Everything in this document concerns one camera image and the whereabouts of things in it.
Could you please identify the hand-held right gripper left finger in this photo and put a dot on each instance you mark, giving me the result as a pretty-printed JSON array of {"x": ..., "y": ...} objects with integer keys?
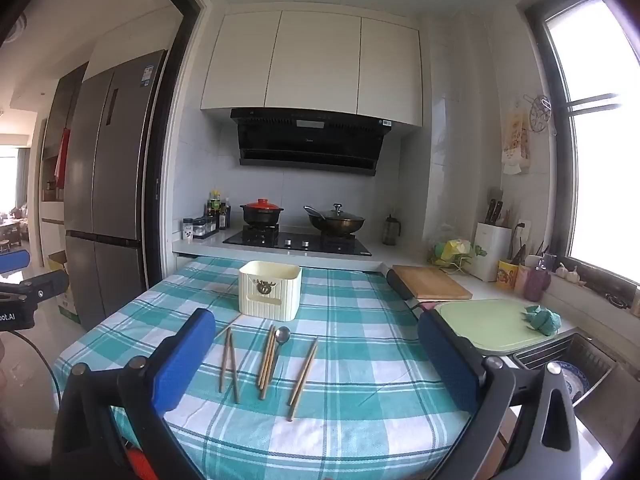
[{"x": 182, "y": 360}]

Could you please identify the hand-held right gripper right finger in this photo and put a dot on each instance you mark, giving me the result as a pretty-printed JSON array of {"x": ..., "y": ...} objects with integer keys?
[{"x": 447, "y": 365}]

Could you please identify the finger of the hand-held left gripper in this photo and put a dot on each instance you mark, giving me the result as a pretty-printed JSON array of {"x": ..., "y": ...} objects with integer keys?
[
  {"x": 12, "y": 262},
  {"x": 40, "y": 287}
]

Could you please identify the brown wooden chopstick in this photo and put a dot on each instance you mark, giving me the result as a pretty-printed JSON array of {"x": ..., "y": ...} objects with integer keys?
[
  {"x": 224, "y": 360},
  {"x": 302, "y": 371},
  {"x": 268, "y": 365},
  {"x": 301, "y": 386},
  {"x": 234, "y": 367},
  {"x": 265, "y": 356}
]

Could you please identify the metal spoon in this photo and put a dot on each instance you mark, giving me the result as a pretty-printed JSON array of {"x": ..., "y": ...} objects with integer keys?
[{"x": 283, "y": 335}]

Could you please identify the cream ribbed utensil holder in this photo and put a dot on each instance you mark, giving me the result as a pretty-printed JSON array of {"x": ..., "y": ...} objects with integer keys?
[{"x": 270, "y": 300}]

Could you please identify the cardboard box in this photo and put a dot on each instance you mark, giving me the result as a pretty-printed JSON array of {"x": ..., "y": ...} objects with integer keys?
[{"x": 65, "y": 290}]

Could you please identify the green cutting board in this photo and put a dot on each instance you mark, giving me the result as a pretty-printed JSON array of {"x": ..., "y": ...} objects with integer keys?
[{"x": 480, "y": 325}]

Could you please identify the wooden cutting board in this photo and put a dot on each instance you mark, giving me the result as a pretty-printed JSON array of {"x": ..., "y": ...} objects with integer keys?
[{"x": 432, "y": 281}]

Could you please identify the teal checked tablecloth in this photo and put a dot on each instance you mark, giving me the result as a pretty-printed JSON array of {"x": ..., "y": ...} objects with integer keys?
[{"x": 360, "y": 340}]

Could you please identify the teal dish cloth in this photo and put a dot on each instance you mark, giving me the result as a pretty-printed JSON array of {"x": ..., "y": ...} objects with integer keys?
[{"x": 544, "y": 320}]

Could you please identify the yellow printed cup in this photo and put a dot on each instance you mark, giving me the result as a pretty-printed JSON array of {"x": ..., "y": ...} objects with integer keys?
[{"x": 507, "y": 275}]

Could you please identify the yellow green plastic bags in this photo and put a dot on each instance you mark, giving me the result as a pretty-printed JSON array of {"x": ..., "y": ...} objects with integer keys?
[{"x": 450, "y": 252}]

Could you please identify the red hanging cloth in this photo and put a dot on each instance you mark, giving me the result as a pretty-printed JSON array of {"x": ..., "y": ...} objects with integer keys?
[{"x": 62, "y": 157}]

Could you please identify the pink cup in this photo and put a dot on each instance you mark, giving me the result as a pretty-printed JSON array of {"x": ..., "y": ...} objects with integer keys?
[{"x": 532, "y": 282}]

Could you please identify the white knife block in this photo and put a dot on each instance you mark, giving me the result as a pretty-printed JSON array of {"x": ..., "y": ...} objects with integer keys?
[{"x": 492, "y": 255}]

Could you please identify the grey refrigerator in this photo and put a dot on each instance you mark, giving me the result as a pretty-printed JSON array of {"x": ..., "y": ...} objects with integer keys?
[{"x": 110, "y": 185}]

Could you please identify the blue white plate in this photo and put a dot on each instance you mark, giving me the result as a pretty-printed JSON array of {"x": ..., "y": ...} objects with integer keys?
[{"x": 575, "y": 380}]

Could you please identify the glass spice jar white label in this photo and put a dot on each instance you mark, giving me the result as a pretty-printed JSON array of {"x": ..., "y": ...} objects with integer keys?
[{"x": 188, "y": 228}]

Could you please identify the clear seasoning box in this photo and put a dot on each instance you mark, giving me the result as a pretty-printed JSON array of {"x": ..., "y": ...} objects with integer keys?
[{"x": 205, "y": 227}]

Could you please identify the glass press pot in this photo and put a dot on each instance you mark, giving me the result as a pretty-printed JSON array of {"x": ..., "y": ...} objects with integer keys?
[{"x": 391, "y": 231}]

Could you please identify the metal sink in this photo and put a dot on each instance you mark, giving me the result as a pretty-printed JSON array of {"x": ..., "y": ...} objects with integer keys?
[{"x": 595, "y": 360}]

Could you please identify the garlic bulbs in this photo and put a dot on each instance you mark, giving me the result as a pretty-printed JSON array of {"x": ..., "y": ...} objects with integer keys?
[{"x": 567, "y": 274}]

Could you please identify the green label oil bottle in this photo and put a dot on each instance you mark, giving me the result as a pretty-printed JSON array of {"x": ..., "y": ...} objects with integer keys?
[{"x": 214, "y": 212}]

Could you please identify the dark sauce bottle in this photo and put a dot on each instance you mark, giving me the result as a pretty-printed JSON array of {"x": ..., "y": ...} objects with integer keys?
[{"x": 225, "y": 215}]

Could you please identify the black gas stove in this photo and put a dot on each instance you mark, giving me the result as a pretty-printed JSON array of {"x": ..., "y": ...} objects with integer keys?
[{"x": 300, "y": 245}]

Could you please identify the black clay pot red lid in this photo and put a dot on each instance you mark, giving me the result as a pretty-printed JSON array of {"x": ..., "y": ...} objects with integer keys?
[{"x": 261, "y": 212}]

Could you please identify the black wok with glass lid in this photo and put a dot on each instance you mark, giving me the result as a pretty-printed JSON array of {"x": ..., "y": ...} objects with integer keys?
[{"x": 334, "y": 221}]

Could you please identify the black range hood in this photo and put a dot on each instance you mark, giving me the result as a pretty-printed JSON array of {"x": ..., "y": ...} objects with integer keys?
[{"x": 310, "y": 145}]

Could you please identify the window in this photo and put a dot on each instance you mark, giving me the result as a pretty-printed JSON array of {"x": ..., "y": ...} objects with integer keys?
[{"x": 600, "y": 135}]

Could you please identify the white wall socket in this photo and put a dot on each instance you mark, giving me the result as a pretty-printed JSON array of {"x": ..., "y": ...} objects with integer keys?
[{"x": 524, "y": 230}]

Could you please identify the dark door frame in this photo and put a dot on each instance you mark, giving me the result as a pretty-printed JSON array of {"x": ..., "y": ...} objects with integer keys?
[{"x": 172, "y": 110}]

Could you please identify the printed wall hanging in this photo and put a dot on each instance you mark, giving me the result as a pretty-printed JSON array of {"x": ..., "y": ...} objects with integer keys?
[{"x": 515, "y": 140}]

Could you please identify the white wall cabinet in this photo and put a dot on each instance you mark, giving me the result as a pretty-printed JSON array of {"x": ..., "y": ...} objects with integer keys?
[{"x": 310, "y": 65}]

